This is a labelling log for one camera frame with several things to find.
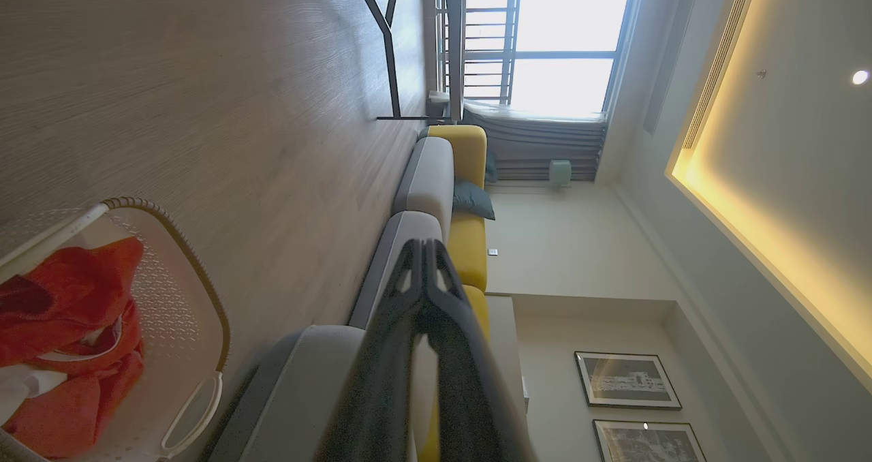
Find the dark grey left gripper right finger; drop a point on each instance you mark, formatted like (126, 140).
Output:
(470, 394)

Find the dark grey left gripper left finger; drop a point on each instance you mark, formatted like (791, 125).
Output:
(378, 380)

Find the red-orange shirt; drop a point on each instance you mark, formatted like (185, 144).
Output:
(65, 298)

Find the grey and yellow sofa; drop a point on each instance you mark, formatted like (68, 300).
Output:
(426, 176)

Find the black framed picture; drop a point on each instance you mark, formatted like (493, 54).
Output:
(627, 380)
(647, 443)

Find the white perforated laundry basket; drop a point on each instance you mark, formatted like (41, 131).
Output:
(180, 298)

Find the dark teal cushion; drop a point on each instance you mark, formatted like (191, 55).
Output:
(490, 167)

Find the pale green small bin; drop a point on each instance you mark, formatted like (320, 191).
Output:
(560, 173)

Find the grey curtain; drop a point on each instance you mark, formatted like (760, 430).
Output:
(545, 145)

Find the window railing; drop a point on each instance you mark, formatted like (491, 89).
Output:
(485, 33)

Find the long ceiling air vent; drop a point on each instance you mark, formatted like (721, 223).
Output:
(719, 60)

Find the round ceiling spotlight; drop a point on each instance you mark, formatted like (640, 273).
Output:
(860, 77)

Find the black frame table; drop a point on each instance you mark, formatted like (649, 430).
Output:
(390, 46)

